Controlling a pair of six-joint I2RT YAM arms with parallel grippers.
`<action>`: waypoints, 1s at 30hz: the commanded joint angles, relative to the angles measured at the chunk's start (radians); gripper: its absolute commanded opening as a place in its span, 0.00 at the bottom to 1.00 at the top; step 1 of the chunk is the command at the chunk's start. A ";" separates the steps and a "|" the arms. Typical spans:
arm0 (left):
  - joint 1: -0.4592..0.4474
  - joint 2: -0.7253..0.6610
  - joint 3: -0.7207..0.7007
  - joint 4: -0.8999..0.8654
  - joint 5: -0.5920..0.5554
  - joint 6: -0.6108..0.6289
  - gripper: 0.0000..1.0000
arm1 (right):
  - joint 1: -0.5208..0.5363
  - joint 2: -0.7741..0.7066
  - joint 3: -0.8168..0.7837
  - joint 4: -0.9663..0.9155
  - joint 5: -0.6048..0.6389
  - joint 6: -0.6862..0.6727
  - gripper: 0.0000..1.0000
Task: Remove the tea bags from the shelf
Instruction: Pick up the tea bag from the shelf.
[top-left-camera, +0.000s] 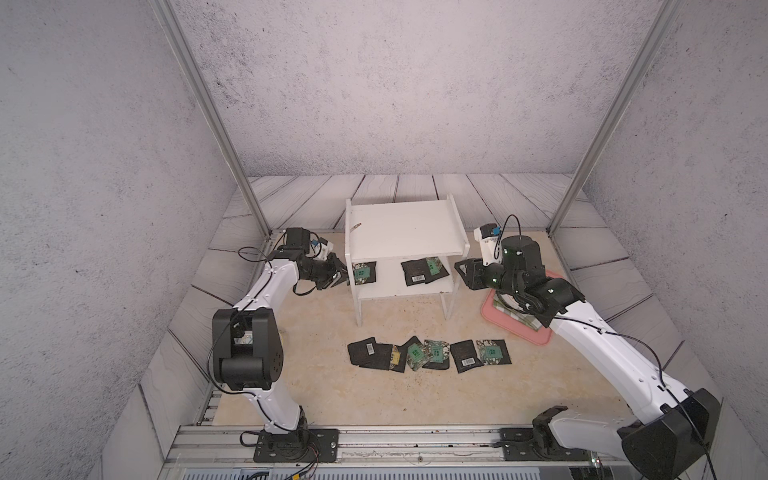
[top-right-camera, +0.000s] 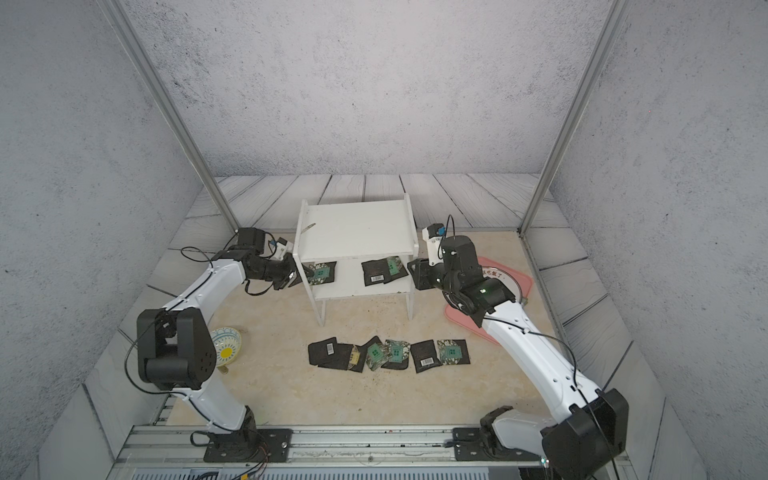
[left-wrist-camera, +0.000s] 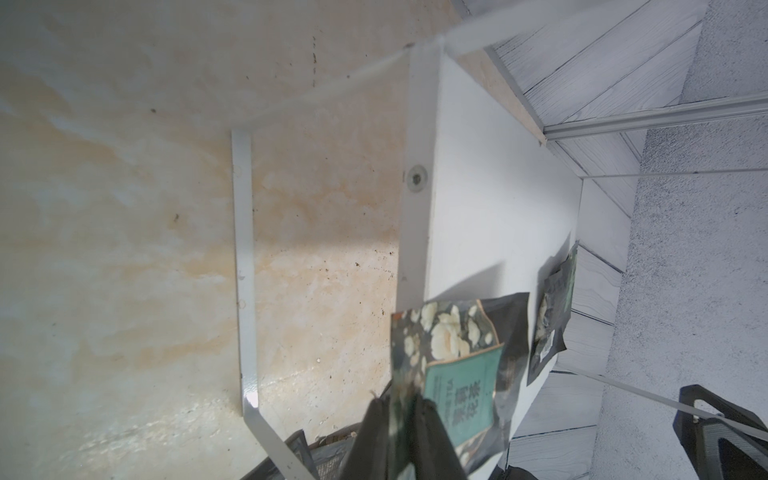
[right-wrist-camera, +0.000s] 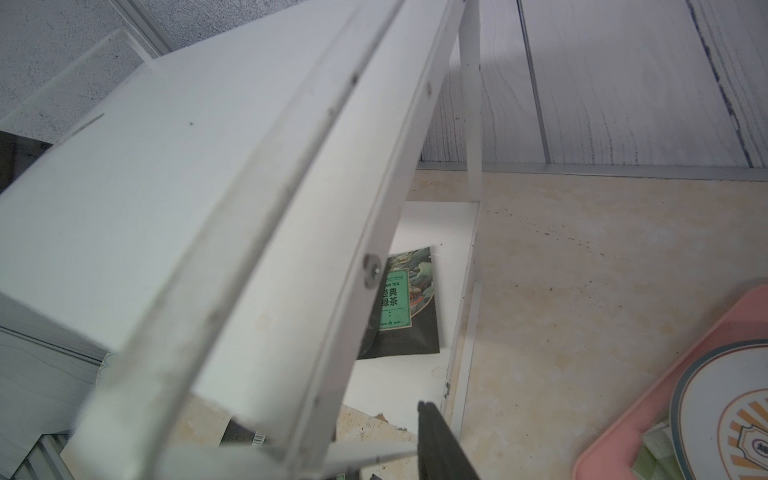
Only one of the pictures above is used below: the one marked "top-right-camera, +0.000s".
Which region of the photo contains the round printed plate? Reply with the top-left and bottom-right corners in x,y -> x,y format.
483,265 -> 534,304

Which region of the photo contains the yellow patterned bowl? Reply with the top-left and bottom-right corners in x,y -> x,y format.
211,327 -> 243,374

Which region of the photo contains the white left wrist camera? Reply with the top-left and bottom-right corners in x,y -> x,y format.
267,237 -> 293,261

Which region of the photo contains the aluminium frame post left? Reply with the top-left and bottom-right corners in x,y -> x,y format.
97,0 -> 240,232

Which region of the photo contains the black tea bag text back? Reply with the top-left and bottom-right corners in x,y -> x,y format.
361,259 -> 390,287

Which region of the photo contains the aluminium frame post right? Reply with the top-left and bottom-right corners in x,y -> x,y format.
518,0 -> 631,238

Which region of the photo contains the black tea bag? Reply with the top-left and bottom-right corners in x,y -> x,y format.
319,343 -> 355,371
307,337 -> 338,366
385,256 -> 408,283

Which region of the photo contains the white two-tier shelf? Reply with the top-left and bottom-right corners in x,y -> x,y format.
293,194 -> 419,326

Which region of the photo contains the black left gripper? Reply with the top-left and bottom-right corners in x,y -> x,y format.
251,253 -> 315,290

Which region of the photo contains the jasmine tea bag floral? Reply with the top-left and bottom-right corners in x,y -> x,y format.
382,339 -> 410,371

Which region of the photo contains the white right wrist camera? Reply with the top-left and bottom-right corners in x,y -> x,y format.
422,223 -> 446,267

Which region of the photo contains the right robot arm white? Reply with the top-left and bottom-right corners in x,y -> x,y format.
407,223 -> 629,479

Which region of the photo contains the black tea bag barcode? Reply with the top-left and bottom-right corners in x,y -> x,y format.
410,339 -> 442,374

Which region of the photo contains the oolong tea bag yellow label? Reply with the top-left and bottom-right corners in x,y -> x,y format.
347,345 -> 367,373

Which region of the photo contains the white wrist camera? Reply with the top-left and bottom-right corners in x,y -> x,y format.
422,223 -> 446,267
267,237 -> 293,261

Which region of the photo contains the green label tea bag pile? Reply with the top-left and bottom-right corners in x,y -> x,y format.
364,336 -> 390,371

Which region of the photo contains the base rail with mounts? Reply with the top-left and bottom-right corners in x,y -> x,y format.
108,425 -> 558,479

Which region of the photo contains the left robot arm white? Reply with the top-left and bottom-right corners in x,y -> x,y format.
131,227 -> 303,434

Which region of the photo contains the aluminium frame post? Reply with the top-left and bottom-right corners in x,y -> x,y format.
97,0 -> 240,232
518,0 -> 631,238

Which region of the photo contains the floral tea bag green label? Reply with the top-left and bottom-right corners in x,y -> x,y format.
436,339 -> 471,365

